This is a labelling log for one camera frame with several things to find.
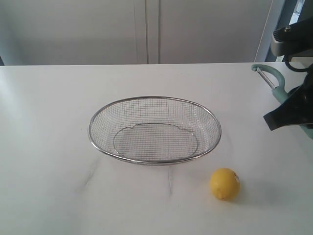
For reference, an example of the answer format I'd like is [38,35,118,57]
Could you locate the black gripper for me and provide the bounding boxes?
[264,72,313,131]

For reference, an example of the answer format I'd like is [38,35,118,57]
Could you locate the yellow lemon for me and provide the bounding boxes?
[209,168,240,201]

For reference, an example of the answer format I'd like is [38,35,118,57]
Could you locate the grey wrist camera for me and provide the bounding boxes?
[270,17,313,56]

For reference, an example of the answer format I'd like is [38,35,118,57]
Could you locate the steel wire mesh basket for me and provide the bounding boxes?
[88,96,222,165]

